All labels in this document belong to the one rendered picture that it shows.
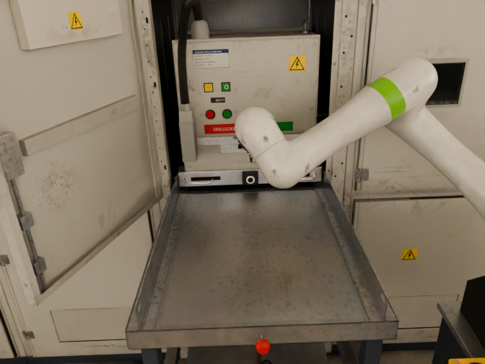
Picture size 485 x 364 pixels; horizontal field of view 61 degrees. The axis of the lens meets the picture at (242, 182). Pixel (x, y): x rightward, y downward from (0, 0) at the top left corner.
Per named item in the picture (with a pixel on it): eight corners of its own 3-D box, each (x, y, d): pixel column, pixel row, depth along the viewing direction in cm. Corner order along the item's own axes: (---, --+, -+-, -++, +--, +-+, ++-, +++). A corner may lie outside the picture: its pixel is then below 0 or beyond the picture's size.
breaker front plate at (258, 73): (314, 170, 154) (320, 37, 134) (185, 175, 154) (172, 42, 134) (313, 169, 155) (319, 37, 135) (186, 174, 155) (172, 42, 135)
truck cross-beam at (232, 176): (321, 181, 156) (322, 167, 153) (180, 186, 156) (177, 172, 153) (318, 175, 161) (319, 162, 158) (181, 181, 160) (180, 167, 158)
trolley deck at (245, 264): (395, 339, 95) (399, 319, 92) (128, 349, 95) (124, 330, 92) (333, 202, 156) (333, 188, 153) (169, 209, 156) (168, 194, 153)
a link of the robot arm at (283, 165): (358, 93, 116) (371, 79, 105) (382, 127, 115) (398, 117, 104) (252, 163, 114) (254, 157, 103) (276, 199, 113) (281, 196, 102)
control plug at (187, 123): (196, 162, 141) (192, 113, 134) (182, 162, 141) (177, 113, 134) (198, 154, 148) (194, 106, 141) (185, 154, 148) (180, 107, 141)
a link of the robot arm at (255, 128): (261, 93, 104) (225, 117, 104) (289, 133, 103) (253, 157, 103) (259, 107, 118) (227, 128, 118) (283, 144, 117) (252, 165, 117)
